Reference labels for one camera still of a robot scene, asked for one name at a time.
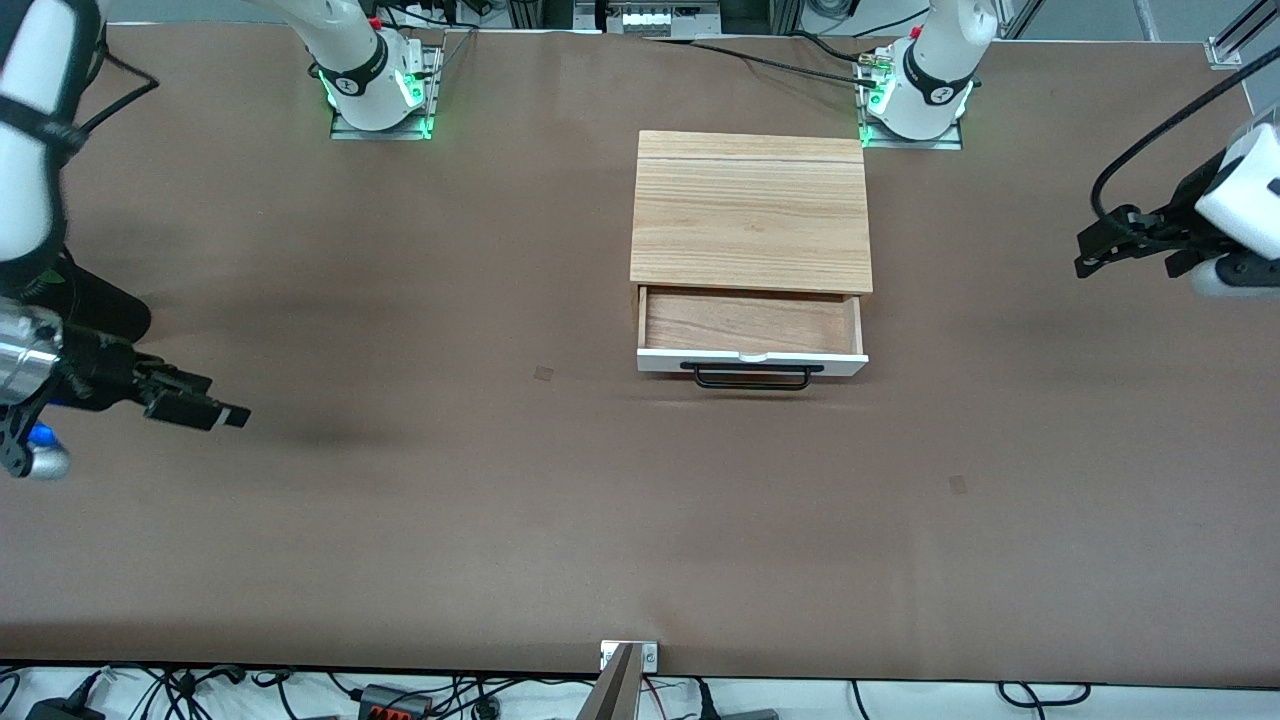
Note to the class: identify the metal table corner bracket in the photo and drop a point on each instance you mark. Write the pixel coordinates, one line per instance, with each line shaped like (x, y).
(1225, 52)

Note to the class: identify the black red connector box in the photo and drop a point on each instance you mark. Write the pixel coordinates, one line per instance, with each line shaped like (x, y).
(395, 705)

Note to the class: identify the wooden drawer cabinet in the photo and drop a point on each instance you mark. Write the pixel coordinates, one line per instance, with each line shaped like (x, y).
(750, 210)

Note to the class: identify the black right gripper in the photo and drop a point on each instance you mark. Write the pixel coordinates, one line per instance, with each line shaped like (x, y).
(92, 366)

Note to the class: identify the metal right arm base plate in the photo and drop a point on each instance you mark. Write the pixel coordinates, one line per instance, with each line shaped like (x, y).
(350, 133)

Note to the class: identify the black power adapter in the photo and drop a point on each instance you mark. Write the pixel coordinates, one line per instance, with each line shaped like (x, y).
(60, 712)

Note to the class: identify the black cylindrical vase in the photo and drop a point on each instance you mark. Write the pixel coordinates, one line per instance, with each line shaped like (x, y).
(110, 305)

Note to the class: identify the grey camera mount pole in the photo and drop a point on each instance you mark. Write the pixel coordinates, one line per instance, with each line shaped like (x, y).
(612, 695)

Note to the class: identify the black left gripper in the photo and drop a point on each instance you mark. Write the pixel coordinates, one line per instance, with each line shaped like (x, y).
(1181, 216)

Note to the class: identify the small metal clamp bracket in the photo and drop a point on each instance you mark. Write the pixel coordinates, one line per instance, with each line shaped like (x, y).
(648, 657)

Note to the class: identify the white power strip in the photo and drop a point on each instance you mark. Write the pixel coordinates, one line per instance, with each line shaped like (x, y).
(650, 20)

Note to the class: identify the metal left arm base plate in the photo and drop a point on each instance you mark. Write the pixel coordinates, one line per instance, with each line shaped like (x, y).
(950, 143)

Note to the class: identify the dark grey adapter box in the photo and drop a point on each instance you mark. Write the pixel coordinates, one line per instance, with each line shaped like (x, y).
(750, 714)

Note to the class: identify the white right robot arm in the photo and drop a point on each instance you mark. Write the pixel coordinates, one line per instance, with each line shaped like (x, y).
(30, 170)

